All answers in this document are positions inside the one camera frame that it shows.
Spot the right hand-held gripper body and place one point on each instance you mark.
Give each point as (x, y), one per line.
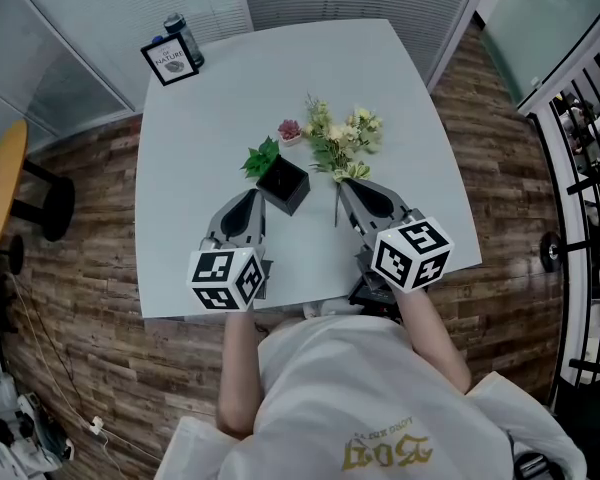
(410, 255)

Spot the black square vase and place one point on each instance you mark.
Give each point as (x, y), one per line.
(292, 195)

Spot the round wooden table black base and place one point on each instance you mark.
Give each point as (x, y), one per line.
(2, 183)

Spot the white power strip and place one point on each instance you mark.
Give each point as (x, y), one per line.
(96, 425)

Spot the artificial flower bouquet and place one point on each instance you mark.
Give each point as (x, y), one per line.
(337, 135)

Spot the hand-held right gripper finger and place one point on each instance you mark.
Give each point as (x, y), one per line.
(387, 199)
(356, 213)

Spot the person's right forearm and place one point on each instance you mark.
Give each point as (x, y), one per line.
(430, 338)

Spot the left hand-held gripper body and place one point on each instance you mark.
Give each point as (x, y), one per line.
(220, 278)

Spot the black round floor stand base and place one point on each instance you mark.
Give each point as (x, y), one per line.
(16, 255)

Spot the black round disc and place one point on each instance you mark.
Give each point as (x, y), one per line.
(550, 250)

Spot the small variegated leaf plant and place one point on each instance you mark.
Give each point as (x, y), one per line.
(352, 172)

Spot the dark water bottle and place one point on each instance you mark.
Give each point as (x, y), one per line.
(180, 25)

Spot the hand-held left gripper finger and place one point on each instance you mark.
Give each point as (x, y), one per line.
(227, 209)
(260, 218)

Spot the person's white shoe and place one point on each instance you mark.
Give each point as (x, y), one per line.
(312, 310)

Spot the black framed picture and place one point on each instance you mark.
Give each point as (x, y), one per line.
(170, 60)

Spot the person's left forearm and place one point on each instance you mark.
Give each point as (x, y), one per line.
(240, 373)

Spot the black device at waist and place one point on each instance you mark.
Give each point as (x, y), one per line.
(375, 298)

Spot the pink succulent in white pot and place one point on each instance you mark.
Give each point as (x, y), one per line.
(290, 130)

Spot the small green leafy plant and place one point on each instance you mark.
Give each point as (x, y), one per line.
(261, 160)

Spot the white and grey equipment pile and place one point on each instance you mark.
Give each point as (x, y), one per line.
(25, 433)

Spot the person's white t-shirt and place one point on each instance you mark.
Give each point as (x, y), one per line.
(360, 393)

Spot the black metal railing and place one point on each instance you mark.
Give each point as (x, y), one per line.
(595, 178)

